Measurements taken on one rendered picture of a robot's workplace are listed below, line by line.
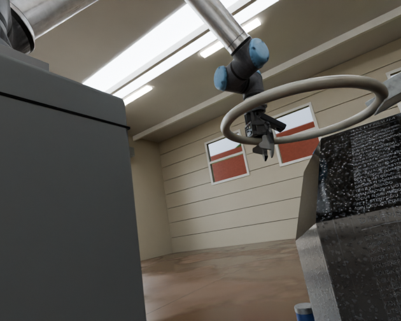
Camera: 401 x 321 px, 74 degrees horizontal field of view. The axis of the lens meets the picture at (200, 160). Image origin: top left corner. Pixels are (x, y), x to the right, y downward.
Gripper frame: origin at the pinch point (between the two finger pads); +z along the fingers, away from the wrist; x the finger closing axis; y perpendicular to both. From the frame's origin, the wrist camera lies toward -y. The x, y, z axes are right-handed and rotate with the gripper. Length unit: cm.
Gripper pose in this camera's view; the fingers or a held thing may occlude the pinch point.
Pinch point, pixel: (269, 156)
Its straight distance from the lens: 109.0
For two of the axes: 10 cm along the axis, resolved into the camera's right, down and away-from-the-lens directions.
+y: -9.8, 0.8, -2.0
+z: 1.2, 9.7, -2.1
